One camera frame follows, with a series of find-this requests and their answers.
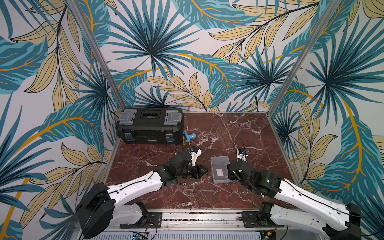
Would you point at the black plastic toolbox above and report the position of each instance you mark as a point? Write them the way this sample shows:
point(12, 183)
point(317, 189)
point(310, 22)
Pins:
point(151, 126)

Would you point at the translucent plastic storage box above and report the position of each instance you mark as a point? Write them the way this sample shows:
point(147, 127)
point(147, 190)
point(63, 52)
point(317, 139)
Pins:
point(219, 166)

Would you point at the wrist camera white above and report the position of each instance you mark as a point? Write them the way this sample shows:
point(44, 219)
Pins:
point(242, 154)
point(195, 153)

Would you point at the right metal frame post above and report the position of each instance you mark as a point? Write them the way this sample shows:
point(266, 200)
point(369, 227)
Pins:
point(319, 28)

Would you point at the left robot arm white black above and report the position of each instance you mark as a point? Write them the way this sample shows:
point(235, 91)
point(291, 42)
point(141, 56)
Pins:
point(104, 206)

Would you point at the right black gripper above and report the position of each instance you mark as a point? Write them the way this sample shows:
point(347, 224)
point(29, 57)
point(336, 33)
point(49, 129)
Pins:
point(235, 173)

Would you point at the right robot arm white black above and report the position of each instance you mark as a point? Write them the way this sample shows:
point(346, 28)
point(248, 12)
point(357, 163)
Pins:
point(314, 214)

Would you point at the left metal frame post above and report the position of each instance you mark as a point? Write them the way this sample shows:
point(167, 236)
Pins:
point(86, 28)

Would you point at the blue yellow clamp tool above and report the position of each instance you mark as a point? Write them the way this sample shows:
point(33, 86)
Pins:
point(187, 138)

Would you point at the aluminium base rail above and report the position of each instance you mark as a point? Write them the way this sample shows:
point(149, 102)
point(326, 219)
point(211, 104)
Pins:
point(204, 224)

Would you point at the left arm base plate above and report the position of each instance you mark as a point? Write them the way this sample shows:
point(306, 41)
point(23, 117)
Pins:
point(152, 220)

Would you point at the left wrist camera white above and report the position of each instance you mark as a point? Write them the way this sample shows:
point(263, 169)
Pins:
point(195, 153)

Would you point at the metal frame post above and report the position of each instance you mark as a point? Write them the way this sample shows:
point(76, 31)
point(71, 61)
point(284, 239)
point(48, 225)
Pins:
point(86, 28)
point(319, 28)

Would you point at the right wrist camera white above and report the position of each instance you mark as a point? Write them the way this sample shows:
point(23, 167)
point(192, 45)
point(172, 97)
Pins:
point(242, 154)

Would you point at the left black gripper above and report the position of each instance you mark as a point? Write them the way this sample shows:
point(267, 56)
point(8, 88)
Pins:
point(199, 173)

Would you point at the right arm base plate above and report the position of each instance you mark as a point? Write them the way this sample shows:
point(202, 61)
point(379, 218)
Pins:
point(257, 220)

